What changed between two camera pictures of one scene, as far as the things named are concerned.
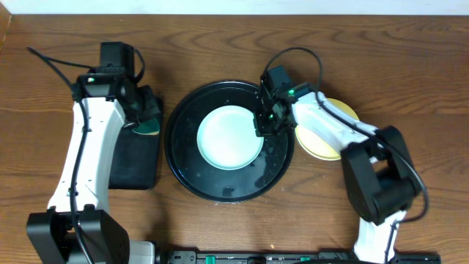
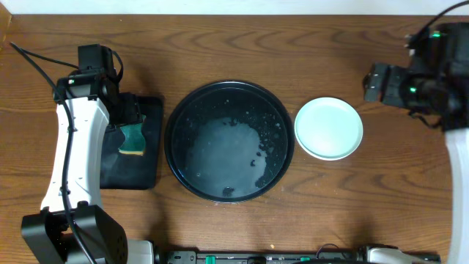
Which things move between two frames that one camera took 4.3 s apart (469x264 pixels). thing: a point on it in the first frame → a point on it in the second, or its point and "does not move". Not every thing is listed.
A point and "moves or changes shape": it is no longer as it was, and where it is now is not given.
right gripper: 261,128 → 386,87
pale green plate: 226,137 moves or changes shape
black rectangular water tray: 135,157 does not move
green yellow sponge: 150,127 → 134,143
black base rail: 289,257 does not move
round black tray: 193,172 does not move
